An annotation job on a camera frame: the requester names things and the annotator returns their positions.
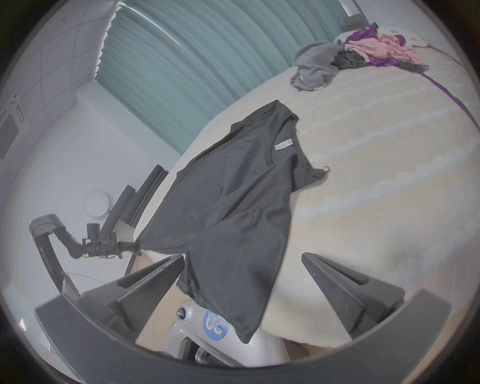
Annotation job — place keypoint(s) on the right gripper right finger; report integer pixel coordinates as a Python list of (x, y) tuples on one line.
[(333, 296)]

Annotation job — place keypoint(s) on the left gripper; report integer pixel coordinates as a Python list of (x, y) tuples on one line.
[(116, 247)]

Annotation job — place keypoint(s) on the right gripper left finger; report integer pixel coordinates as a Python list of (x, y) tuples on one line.
[(150, 296)]

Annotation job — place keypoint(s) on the black T-shirt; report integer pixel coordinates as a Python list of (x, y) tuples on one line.
[(232, 210)]

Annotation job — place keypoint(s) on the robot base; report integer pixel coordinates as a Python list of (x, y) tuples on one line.
[(187, 337)]

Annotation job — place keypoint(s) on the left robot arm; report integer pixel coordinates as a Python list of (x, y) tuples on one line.
[(45, 225)]

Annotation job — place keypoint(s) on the bed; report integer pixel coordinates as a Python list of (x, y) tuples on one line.
[(375, 180)]

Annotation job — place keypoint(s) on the pile of clothes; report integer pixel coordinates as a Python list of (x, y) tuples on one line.
[(375, 48)]

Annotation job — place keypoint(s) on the black chest of drawers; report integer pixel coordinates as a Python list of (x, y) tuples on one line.
[(127, 202)]

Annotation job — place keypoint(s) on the round white mirror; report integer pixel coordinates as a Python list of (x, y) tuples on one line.
[(96, 203)]

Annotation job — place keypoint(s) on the blue-green curtain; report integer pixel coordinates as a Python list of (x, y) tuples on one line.
[(262, 37), (150, 93)]

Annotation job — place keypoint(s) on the ceiling air conditioner vent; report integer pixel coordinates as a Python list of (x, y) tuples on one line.
[(11, 127)]

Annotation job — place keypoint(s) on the grey garment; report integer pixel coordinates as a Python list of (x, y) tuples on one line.
[(315, 67)]

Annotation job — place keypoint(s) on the white printed pillow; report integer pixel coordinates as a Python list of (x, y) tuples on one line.
[(416, 39)]

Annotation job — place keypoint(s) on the grey bedside table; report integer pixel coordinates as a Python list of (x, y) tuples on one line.
[(352, 23)]

